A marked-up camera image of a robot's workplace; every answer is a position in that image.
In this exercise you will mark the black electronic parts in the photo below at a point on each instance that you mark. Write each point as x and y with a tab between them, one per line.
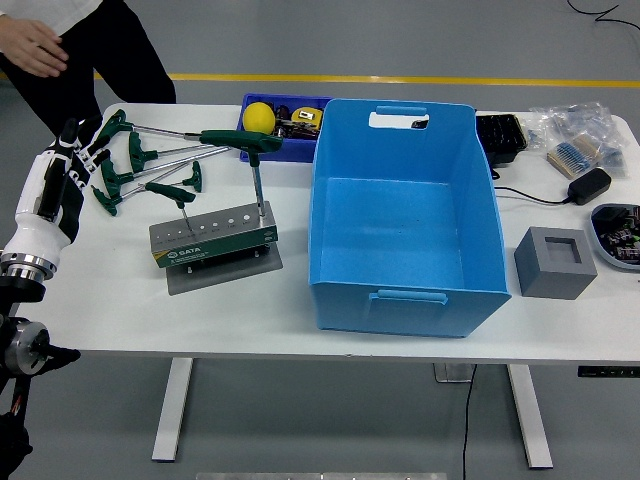
622	237

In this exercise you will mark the yellow tape measure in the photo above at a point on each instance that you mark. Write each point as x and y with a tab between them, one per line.
305	115

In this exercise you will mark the black ribbed tray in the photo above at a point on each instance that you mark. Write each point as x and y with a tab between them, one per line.
500	132

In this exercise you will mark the black table control panel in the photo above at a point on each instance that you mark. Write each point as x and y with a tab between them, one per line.
607	371

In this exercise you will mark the taped resistor strip bundle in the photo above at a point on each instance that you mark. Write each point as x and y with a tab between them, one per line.
570	155

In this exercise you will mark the dark blue small bin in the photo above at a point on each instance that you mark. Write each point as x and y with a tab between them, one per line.
280	150

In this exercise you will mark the dark small items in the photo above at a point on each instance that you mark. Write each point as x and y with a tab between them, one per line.
300	131

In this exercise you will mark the light blue plastic box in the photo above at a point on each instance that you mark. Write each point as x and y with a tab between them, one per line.
400	230

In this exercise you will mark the person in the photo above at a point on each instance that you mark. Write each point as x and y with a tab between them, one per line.
125	60

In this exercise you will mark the person's right hand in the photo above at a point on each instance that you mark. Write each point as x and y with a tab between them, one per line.
30	50

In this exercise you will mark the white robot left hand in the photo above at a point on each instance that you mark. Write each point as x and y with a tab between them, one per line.
42	220

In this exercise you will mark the clear plastic component bags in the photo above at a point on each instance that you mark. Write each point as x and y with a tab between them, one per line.
575	117

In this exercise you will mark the white table leg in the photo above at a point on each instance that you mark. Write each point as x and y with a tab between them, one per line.
530	415
172	410

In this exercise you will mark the yellow foam ball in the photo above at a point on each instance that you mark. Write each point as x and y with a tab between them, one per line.
259	118

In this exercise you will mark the grey blue parts tray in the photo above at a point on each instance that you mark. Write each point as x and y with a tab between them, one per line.
602	247

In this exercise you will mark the silver green hex key stand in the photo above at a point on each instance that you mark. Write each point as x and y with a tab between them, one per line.
215	247

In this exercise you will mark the black power adapter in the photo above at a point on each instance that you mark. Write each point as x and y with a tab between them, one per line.
590	185

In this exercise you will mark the metal floor plate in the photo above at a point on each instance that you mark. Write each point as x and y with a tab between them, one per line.
450	373

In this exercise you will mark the grey foam cube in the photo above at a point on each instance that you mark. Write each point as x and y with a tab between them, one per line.
550	275

